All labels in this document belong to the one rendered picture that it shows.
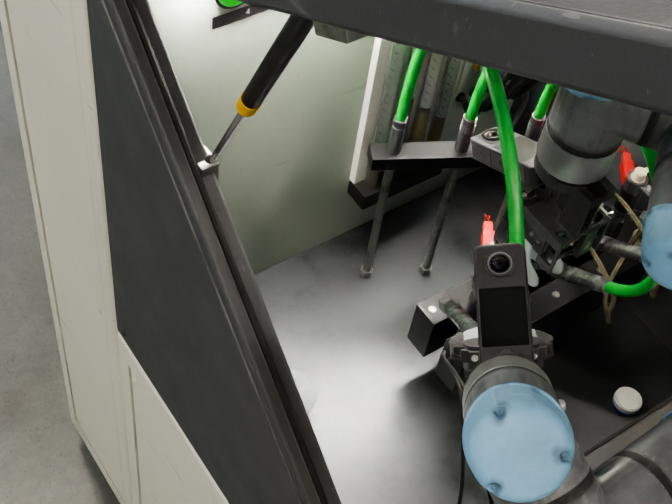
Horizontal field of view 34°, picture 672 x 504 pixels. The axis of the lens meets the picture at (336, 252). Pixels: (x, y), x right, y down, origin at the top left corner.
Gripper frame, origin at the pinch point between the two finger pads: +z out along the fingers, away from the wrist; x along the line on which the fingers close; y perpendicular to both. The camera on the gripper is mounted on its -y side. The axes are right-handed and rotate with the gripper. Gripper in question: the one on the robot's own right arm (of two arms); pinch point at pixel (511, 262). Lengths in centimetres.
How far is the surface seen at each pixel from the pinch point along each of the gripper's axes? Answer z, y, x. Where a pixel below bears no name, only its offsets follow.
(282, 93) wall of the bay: -6.1, -30.9, -12.4
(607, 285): -0.3, 8.3, 7.6
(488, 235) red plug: 3.5, -6.2, 2.6
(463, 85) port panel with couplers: 6.5, -30.4, 18.5
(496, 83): -29.5, -3.5, -8.1
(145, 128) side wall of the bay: -19.3, -22.4, -34.9
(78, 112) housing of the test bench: -6, -40, -35
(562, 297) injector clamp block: 14.9, 1.1, 12.6
